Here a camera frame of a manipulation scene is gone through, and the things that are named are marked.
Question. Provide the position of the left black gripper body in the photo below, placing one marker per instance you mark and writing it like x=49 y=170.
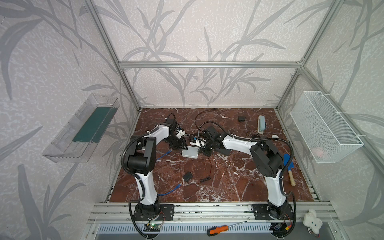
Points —
x=177 y=141

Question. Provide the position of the black network switch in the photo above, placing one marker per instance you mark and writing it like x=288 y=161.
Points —
x=225 y=152

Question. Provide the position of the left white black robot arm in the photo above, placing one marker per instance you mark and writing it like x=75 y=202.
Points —
x=139 y=158

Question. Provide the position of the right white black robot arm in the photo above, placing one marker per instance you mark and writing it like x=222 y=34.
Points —
x=267 y=158

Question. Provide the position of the black power adapter cube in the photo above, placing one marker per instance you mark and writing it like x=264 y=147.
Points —
x=187 y=176

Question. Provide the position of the grey brush block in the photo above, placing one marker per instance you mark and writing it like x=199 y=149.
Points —
x=261 y=124

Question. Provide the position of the green circuit board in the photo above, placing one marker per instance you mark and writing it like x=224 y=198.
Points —
x=152 y=227

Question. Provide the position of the pink item in basket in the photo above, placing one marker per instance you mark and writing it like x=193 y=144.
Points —
x=318 y=152

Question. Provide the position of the white plush toy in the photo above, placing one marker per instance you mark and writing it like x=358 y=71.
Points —
x=312 y=222

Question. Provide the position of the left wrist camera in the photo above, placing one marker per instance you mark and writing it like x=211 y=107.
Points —
x=180 y=133

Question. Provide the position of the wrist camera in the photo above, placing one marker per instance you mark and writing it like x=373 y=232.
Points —
x=180 y=133
x=198 y=142

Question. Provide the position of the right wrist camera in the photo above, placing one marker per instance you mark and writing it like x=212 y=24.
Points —
x=198 y=142

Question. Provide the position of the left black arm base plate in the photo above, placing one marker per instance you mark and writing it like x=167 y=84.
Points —
x=162 y=212

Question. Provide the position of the wooden handle blue tool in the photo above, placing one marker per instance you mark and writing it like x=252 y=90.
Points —
x=290 y=167

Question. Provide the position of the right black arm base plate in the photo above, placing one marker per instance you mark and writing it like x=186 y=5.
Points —
x=264 y=211

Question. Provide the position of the orange handled screwdriver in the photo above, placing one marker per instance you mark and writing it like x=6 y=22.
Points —
x=217 y=230

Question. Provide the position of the clear plastic wall tray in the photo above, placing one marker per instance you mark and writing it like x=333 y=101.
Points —
x=79 y=138

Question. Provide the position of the white wire mesh basket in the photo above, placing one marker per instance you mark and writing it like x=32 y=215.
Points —
x=322 y=125

